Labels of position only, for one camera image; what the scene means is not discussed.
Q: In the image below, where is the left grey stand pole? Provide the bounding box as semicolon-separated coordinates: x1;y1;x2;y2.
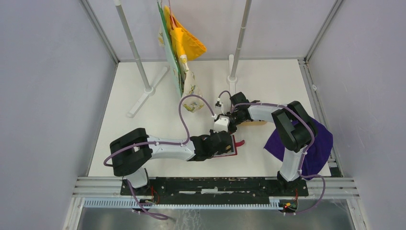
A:
114;0;169;118

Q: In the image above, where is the tan oval card tray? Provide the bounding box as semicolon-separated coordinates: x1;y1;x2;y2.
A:
238;120;267;126

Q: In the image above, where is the right grey stand pole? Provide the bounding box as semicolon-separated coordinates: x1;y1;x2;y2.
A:
226;0;252;96

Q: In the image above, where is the purple cloth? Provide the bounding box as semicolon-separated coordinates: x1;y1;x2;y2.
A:
264;119;333;176

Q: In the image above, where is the white toothed cable rail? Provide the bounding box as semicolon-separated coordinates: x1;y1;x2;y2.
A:
83;198;282;210

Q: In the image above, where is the cream patterned fabric bag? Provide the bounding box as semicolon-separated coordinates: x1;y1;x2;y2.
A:
158;36;202;99

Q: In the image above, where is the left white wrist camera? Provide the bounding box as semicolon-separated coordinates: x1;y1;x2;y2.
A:
213;115;230;132

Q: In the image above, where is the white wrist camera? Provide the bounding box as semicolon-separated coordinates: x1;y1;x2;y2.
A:
213;115;230;132
214;97;232;114

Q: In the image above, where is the grey stand pole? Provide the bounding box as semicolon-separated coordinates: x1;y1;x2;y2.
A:
226;0;252;96
114;0;169;118

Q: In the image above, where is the yellow cloth hanging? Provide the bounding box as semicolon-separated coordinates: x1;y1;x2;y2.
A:
163;6;207;64

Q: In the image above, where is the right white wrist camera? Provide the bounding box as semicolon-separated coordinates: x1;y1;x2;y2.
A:
214;97;232;114

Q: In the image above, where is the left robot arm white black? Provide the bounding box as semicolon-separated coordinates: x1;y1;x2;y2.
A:
103;128;237;195

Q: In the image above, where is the red leather card holder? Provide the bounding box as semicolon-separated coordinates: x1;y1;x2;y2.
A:
214;135;246;158

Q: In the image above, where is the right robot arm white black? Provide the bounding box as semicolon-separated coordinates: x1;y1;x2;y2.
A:
226;92;317;196

